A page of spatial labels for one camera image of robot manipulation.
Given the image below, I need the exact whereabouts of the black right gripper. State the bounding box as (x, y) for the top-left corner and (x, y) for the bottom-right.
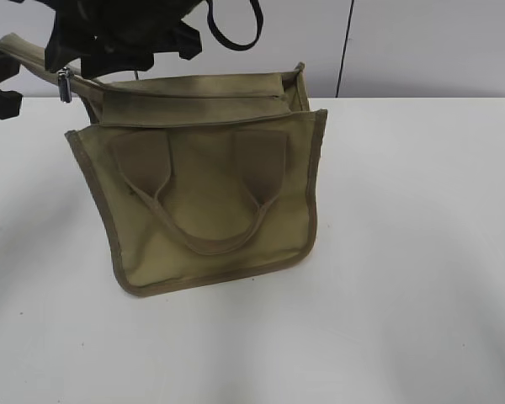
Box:
(44, 0), (202, 79)

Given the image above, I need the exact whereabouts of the silver zipper pull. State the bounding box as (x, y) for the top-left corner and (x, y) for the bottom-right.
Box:
(57, 67), (72, 104)

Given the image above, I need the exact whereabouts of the yellow canvas bag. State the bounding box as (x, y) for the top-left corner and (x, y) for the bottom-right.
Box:
(0, 34), (327, 297)

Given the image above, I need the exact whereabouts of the black cable loop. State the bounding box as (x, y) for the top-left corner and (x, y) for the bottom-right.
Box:
(205, 0), (265, 48)

